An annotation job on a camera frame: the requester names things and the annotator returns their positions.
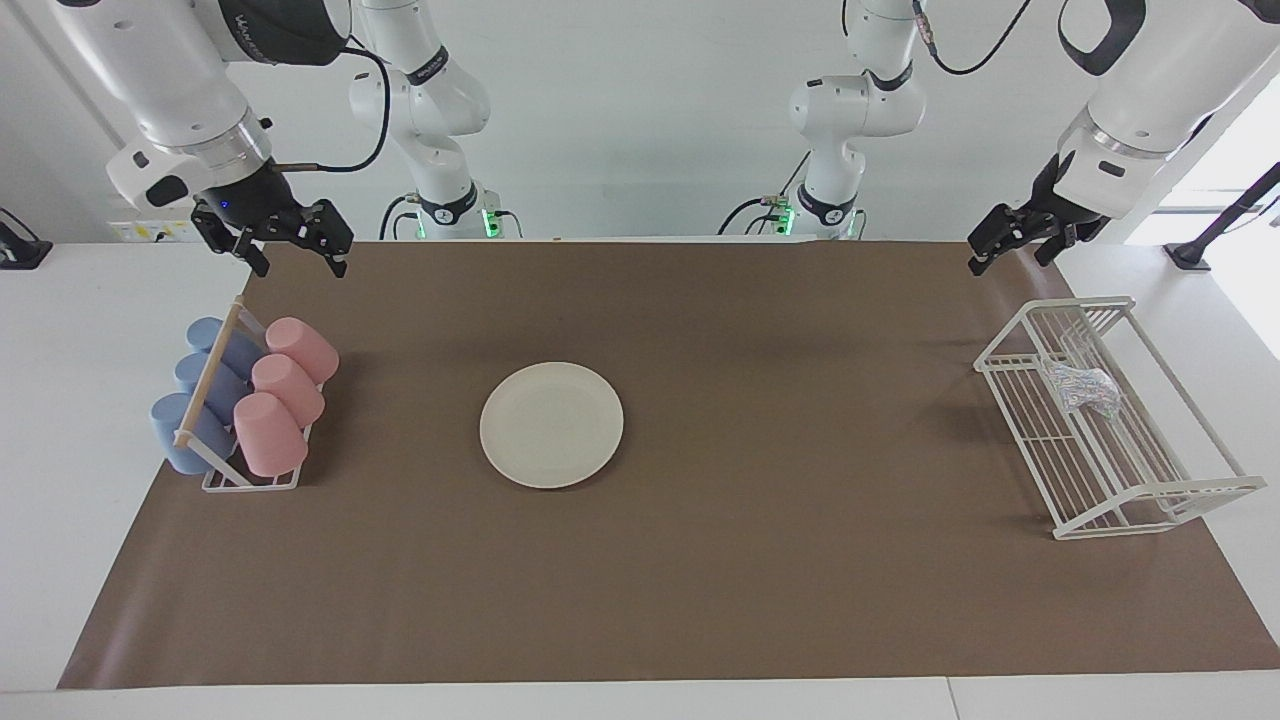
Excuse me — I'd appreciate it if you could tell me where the silver mesh sponge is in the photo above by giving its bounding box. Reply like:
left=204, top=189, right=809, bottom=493
left=1043, top=360, right=1121, bottom=416

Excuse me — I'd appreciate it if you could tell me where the cream round plate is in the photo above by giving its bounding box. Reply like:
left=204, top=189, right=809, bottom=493
left=479, top=361, right=625, bottom=490

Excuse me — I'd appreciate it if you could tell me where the pink plastic cup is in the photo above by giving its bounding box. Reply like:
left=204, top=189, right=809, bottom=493
left=251, top=354, right=326, bottom=429
left=265, top=317, right=340, bottom=386
left=233, top=392, right=309, bottom=478

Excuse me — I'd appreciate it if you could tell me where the blue plastic cup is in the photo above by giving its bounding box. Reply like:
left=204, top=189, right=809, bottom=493
left=175, top=352, right=253, bottom=426
left=186, top=317, right=267, bottom=381
left=150, top=392, right=241, bottom=475

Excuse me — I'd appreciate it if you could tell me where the black angled stand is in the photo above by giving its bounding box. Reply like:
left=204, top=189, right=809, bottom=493
left=1163, top=160, right=1280, bottom=271

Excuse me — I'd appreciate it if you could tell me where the black table clamp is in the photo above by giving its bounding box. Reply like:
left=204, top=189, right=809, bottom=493
left=0, top=207, right=53, bottom=269

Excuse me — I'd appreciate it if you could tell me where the brown table mat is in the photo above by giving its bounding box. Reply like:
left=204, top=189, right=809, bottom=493
left=57, top=238, right=1280, bottom=691

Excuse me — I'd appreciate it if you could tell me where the black base cable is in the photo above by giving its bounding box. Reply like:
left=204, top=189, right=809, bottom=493
left=379, top=193, right=421, bottom=241
left=718, top=150, right=811, bottom=237

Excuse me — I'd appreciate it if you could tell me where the white wall power strip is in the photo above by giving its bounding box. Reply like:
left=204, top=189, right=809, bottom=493
left=108, top=220, right=196, bottom=244

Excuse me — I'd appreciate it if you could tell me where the cup rack with wooden handle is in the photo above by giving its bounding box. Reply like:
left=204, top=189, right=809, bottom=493
left=173, top=295, right=323, bottom=493

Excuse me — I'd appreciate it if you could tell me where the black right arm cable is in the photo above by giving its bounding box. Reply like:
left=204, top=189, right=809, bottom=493
left=270, top=40, right=391, bottom=176

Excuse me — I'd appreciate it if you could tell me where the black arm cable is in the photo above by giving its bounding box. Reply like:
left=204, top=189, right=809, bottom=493
left=910, top=0, right=1036, bottom=77
left=270, top=40, right=391, bottom=176

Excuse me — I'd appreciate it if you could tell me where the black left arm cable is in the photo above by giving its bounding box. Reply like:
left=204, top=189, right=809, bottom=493
left=910, top=0, right=1036, bottom=77

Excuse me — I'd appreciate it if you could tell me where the white wire dish rack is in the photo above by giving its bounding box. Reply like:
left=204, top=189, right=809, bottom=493
left=973, top=295, right=1268, bottom=541

